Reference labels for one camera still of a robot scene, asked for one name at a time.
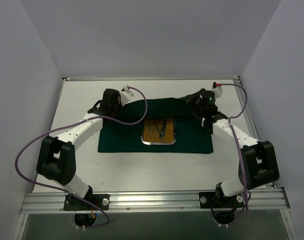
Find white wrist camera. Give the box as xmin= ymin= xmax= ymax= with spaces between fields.
xmin=211 ymin=82 xmax=223 ymax=99
xmin=120 ymin=85 xmax=134 ymax=106

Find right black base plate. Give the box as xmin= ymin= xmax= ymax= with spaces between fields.
xmin=198 ymin=191 xmax=244 ymax=209

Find right aluminium rail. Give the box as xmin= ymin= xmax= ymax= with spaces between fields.
xmin=233 ymin=76 xmax=278 ymax=190

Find front aluminium rail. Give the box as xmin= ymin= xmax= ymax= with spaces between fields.
xmin=19 ymin=188 xmax=290 ymax=214

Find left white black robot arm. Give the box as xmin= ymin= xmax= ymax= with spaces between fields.
xmin=36 ymin=88 xmax=123 ymax=210

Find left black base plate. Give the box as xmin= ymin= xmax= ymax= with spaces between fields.
xmin=63 ymin=193 xmax=110 ymax=211

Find silver surgical scissors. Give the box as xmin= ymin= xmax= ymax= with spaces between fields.
xmin=159 ymin=119 xmax=168 ymax=142

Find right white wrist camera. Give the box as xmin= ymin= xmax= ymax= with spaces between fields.
xmin=211 ymin=82 xmax=223 ymax=99

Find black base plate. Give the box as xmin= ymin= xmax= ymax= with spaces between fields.
xmin=198 ymin=191 xmax=244 ymax=209
xmin=63 ymin=193 xmax=110 ymax=211

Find back aluminium rail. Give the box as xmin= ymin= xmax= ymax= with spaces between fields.
xmin=65 ymin=75 xmax=240 ymax=81

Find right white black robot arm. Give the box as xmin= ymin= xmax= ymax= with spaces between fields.
xmin=184 ymin=88 xmax=280 ymax=207

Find aluminium rail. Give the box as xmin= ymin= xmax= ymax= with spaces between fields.
xmin=65 ymin=75 xmax=240 ymax=81
xmin=233 ymin=76 xmax=278 ymax=190
xmin=19 ymin=188 xmax=290 ymax=214

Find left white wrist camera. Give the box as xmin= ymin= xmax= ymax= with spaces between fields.
xmin=120 ymin=85 xmax=134 ymax=106

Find metal tray yellow liner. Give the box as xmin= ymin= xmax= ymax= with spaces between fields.
xmin=141 ymin=117 xmax=176 ymax=146

